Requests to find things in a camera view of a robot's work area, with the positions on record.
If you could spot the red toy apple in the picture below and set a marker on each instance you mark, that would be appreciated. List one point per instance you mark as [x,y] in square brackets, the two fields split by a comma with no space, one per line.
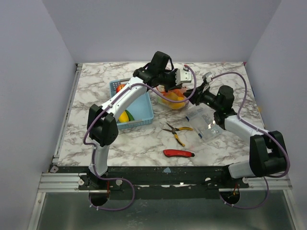
[120,87]

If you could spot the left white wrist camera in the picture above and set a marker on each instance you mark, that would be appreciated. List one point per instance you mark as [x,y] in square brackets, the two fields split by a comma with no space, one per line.
[183,76]

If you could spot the yellow toy bell pepper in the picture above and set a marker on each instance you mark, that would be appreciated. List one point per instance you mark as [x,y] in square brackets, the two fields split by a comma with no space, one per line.
[172,96]

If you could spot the clear plastic screw box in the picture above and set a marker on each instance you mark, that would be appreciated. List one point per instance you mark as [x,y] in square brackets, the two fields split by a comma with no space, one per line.
[202,121]

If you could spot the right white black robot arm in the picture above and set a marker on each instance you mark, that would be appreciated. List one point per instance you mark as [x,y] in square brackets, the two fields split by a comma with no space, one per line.
[267,152]

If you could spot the light blue plastic basket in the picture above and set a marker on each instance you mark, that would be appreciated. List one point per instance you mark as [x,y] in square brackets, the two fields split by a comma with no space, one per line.
[141,115]

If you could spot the yellow handled pliers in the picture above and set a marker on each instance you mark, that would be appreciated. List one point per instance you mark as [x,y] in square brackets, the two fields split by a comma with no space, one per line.
[174,131]

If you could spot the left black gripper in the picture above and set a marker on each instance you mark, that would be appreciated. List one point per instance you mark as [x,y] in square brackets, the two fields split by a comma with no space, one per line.
[173,86]

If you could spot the green toy cucumber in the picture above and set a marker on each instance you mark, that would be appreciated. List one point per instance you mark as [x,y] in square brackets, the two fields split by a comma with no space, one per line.
[130,116]

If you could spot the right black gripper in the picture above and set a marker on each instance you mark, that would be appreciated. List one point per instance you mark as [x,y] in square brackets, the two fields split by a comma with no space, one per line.
[195,96]

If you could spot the red utility knife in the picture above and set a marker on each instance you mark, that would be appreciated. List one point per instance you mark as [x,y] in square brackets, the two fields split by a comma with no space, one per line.
[178,153]

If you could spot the clear orange-zip bag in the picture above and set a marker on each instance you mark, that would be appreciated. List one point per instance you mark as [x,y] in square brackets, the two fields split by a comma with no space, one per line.
[162,91]

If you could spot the yellow toy lemon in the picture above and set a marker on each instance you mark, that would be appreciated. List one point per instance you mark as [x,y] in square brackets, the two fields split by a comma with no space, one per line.
[123,118]

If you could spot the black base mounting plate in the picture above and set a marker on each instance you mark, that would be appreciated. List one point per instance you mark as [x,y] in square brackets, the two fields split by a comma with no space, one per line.
[148,182]

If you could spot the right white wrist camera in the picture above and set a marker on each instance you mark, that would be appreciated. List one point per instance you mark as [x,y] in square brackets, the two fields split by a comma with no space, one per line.
[207,80]

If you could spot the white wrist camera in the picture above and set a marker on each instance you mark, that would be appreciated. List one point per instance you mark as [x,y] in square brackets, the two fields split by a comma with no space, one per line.
[183,76]
[207,80]

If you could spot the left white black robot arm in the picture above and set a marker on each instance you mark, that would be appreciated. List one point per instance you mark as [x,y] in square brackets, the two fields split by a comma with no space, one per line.
[102,129]

